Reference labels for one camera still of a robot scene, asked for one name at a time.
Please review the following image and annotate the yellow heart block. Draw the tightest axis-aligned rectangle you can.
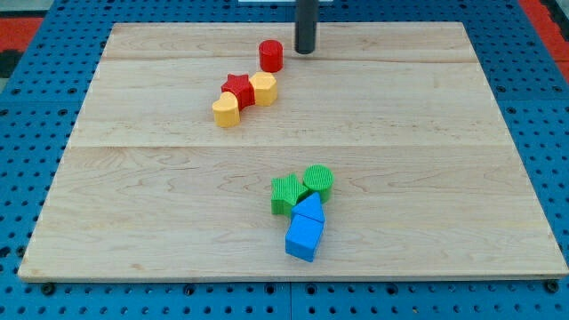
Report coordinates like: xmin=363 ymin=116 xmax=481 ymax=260
xmin=212 ymin=92 xmax=240 ymax=127

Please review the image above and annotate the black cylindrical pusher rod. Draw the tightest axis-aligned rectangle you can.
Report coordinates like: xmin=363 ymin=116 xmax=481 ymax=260
xmin=294 ymin=0 xmax=319 ymax=54

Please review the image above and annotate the red star block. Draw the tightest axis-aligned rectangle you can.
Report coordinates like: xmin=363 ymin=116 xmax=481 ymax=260
xmin=220 ymin=74 xmax=255 ymax=110

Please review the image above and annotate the blue triangle block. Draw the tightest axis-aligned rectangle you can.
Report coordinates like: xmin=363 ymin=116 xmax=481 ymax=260
xmin=291 ymin=192 xmax=325 ymax=223

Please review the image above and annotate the green star block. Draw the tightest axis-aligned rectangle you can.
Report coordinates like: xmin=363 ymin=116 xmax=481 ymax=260
xmin=270 ymin=173 xmax=309 ymax=217

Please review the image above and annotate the blue cube block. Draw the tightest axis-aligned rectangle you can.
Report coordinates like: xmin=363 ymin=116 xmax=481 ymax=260
xmin=285 ymin=215 xmax=325 ymax=262

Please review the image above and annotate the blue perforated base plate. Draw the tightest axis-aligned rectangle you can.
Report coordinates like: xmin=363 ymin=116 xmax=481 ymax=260
xmin=1 ymin=1 xmax=568 ymax=319

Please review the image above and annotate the green cylinder block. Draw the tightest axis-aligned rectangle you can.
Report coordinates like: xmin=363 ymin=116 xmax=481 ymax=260
xmin=302 ymin=164 xmax=334 ymax=203

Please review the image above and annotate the light wooden board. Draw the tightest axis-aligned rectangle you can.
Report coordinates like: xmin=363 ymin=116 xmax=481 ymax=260
xmin=19 ymin=22 xmax=568 ymax=283

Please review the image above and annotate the red cylinder block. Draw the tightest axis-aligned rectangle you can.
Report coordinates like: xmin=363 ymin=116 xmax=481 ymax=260
xmin=258 ymin=39 xmax=284 ymax=73

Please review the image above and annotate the yellow hexagon block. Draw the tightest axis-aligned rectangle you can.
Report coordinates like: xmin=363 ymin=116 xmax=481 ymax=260
xmin=249 ymin=72 xmax=278 ymax=107

